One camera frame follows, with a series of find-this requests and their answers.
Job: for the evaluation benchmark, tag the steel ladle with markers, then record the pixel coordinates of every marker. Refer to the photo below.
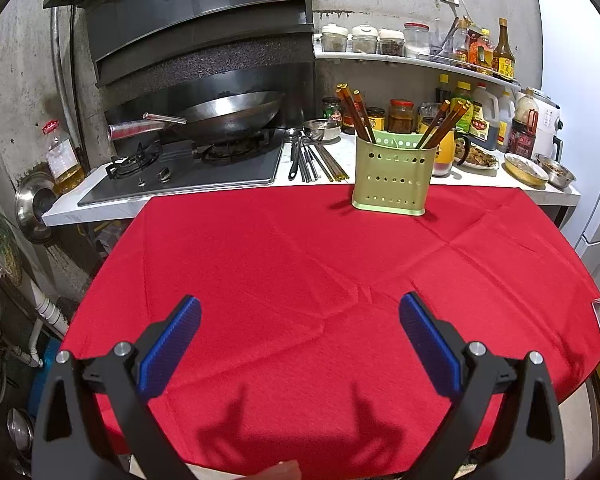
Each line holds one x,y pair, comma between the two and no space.
20,432

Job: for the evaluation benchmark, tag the clear glass with utensils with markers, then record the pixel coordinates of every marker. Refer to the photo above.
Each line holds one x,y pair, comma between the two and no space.
442,42

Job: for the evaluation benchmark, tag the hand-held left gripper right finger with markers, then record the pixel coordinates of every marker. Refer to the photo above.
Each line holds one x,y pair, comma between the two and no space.
430,345

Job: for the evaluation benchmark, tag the small steel bowl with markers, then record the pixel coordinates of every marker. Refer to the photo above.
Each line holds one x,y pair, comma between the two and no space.
321,130

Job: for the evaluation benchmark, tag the white drain pipe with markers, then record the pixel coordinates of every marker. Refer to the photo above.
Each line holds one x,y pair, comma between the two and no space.
50,310

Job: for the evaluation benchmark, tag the bundle of metal chopsticks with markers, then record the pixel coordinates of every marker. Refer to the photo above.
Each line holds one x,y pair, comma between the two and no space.
327,162

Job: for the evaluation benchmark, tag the green plastic utensil holder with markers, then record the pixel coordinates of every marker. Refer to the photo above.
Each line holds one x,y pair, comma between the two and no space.
392,180

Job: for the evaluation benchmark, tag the white lid spice jar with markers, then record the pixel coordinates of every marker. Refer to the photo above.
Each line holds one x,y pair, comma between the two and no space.
391,44
364,41
335,40

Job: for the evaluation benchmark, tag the large white oil jug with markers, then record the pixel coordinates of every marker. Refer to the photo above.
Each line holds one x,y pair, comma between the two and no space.
485,120

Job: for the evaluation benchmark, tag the steel spoon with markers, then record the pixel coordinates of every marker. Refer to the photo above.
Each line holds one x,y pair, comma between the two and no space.
293,134

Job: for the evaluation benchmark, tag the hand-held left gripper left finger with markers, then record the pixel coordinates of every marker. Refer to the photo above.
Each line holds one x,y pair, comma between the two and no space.
172,340

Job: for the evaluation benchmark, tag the orange oil bottle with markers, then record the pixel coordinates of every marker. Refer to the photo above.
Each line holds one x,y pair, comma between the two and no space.
485,52

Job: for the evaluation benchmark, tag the person's left hand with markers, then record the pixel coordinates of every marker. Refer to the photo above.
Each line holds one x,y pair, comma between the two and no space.
280,472

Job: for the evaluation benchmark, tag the green plastic bottle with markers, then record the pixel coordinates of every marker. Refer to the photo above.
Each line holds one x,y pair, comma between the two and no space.
462,97

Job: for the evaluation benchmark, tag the steel duct pipe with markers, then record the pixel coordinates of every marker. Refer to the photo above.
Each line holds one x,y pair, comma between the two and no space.
62,60

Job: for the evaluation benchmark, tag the black range hood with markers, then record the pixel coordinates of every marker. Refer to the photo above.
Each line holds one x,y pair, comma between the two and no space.
205,15

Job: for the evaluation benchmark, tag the orange lid pickle jar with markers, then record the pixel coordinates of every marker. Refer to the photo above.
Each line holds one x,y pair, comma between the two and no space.
401,117

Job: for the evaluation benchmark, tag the red cap oil bottle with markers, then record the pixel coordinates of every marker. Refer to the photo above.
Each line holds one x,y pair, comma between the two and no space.
62,165

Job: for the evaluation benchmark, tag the yellow label jar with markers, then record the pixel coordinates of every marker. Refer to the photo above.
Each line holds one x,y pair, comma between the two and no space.
376,119

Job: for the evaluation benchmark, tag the steel wok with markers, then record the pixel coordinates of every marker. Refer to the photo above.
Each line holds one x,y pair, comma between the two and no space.
230,112

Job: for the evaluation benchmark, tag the clear seasoning bottle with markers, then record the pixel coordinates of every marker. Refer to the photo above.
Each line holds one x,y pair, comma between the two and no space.
460,45

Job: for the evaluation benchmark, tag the dark yellow label bottle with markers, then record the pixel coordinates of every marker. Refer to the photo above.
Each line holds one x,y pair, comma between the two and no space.
503,57

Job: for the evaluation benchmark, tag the plate of food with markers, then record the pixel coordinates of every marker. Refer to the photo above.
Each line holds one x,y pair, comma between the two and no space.
480,157

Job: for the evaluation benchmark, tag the yellow cap dark bottle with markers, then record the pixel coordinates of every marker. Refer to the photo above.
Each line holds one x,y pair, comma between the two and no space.
442,91

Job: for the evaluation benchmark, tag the yellow mug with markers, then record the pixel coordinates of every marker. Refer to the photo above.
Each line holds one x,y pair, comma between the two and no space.
447,157

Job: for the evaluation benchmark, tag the yellow label jug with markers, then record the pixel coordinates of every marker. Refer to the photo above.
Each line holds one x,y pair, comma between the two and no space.
505,120

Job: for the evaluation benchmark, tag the red lid chilli jar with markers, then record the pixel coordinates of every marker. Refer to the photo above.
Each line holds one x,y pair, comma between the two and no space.
346,124

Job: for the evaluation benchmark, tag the black gas stove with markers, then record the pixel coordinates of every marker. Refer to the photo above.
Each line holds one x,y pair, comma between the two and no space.
180,180

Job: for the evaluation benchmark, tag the red lid clear jar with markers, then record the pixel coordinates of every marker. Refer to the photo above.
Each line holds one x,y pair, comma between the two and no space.
417,41

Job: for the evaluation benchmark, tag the white countertop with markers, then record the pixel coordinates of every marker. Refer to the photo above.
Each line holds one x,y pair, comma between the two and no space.
260,189

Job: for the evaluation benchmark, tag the red tablecloth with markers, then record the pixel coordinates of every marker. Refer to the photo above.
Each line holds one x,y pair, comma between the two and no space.
280,270

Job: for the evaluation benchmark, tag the red label sauce bottle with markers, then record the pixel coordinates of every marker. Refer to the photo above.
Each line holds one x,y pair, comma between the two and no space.
472,50

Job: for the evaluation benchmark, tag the white wall shelf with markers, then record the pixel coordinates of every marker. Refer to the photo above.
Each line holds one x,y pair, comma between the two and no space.
380,56

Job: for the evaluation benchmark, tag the white refrigerator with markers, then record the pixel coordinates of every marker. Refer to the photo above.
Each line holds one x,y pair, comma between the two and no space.
580,85

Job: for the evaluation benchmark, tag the green label jar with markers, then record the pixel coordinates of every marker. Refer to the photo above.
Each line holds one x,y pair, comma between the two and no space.
331,112

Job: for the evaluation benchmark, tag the white kitchen appliance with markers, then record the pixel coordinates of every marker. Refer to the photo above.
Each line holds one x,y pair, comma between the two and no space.
547,122

